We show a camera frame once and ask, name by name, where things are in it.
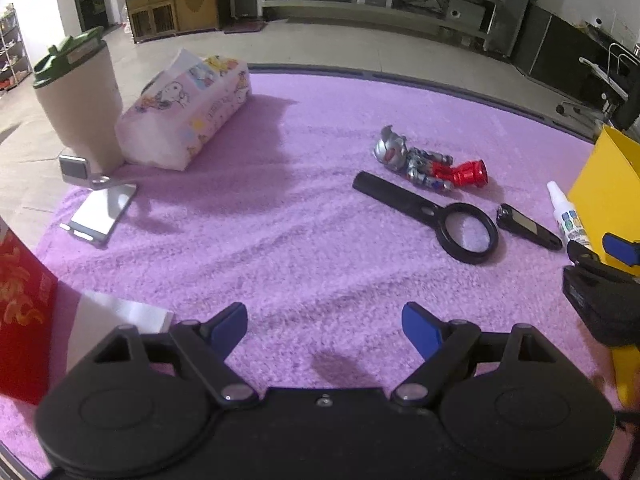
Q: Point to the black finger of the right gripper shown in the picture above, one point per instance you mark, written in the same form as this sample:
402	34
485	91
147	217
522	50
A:
623	250

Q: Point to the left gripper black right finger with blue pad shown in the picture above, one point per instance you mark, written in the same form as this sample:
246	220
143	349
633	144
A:
446	349

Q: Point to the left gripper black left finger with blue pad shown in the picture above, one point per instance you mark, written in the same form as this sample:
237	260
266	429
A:
206	346

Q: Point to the black magnifying glass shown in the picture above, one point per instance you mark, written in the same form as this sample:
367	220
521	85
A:
432	215

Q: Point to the small white glue bottle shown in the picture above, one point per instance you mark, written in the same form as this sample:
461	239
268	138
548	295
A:
566	216

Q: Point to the yellow plastic storage bin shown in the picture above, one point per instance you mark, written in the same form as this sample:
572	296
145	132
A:
606	194

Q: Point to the black nail clipper tool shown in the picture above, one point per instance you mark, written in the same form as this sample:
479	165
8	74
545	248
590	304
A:
513	221

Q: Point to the black office chair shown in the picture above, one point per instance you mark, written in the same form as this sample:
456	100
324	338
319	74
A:
619	92

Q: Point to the purple fluffy table mat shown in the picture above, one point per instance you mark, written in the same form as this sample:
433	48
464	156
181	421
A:
266	214

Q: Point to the silver red Ultraman figure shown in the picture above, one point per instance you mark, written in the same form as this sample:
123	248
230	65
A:
426	169

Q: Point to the silver phone stand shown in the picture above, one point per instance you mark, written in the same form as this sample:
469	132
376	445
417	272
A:
95	219

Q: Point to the red gift box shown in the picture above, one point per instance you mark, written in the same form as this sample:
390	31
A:
27	298

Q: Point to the black low cabinet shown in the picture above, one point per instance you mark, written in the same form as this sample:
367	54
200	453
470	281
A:
548	50

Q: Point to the cartoon print tissue pack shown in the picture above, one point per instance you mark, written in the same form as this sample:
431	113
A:
182	108

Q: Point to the beige cup green lid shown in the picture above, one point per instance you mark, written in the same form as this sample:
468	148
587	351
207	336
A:
76	86

